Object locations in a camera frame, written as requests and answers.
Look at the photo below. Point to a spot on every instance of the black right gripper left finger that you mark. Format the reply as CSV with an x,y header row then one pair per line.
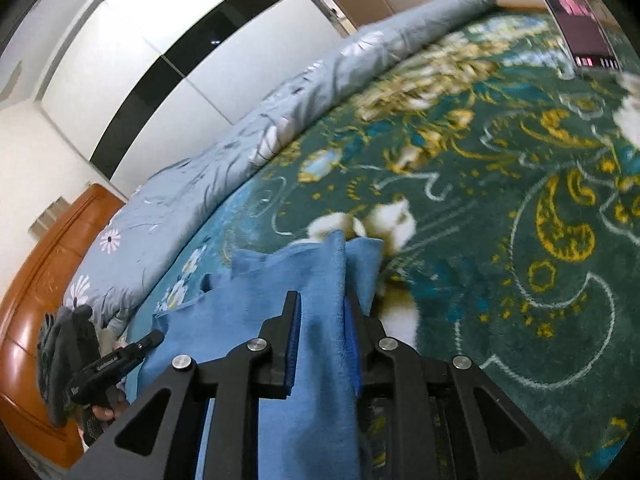
x,y
276,374

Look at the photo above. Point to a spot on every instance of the blue knit sweater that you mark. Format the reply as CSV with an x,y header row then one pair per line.
x,y
312,434

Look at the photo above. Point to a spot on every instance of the left hand in glove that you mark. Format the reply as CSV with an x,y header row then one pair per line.
x,y
67,342

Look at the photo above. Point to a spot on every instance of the white black wardrobe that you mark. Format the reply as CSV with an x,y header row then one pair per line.
x,y
125,88

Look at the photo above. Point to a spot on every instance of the green floral bed blanket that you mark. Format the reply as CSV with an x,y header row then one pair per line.
x,y
504,185

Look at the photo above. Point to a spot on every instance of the smartphone with lit screen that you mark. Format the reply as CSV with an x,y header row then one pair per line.
x,y
585,39

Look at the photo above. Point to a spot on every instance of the light blue floral quilt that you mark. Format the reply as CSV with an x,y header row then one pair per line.
x,y
144,237

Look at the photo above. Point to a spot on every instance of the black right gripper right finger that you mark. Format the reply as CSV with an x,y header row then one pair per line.
x,y
366,364

